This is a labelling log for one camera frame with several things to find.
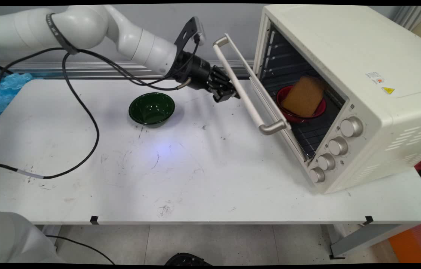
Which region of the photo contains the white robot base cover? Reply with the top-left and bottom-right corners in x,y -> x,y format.
0,211 -> 63,264

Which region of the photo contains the blue plastic bundle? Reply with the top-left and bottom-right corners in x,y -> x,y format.
0,72 -> 34,120

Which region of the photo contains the brown bread slice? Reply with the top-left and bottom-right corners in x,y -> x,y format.
281,76 -> 325,118

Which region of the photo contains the grey table leg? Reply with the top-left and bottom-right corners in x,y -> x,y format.
326,223 -> 417,259

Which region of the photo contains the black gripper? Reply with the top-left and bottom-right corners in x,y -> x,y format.
171,51 -> 241,103

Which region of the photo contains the round oven knob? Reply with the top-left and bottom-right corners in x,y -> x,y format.
340,116 -> 364,138
328,136 -> 349,156
309,167 -> 326,183
318,153 -> 336,171

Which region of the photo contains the orange box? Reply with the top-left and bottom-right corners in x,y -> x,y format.
388,223 -> 421,263

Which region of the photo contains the wire oven rack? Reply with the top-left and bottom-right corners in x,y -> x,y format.
261,30 -> 346,160

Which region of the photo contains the black round floor object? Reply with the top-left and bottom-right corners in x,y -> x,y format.
164,253 -> 211,266

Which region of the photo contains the thin black cable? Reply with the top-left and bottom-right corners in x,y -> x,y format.
0,35 -> 201,127

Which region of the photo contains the black strap on arm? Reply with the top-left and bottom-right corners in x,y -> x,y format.
46,13 -> 79,55

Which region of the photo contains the cream toaster oven body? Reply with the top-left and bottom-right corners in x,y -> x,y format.
253,4 -> 421,195

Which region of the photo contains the red bowl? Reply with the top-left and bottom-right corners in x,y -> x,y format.
276,85 -> 327,123

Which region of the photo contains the black floor cable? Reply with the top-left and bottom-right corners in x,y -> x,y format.
46,234 -> 116,265

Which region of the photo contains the dark green bowl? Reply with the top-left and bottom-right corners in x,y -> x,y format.
128,92 -> 176,127

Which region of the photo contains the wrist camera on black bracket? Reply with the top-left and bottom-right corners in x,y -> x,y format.
174,16 -> 207,51

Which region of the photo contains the cream glass oven door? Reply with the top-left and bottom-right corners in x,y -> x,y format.
212,34 -> 313,163

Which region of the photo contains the thick black cable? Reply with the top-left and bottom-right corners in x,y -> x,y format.
0,52 -> 100,180

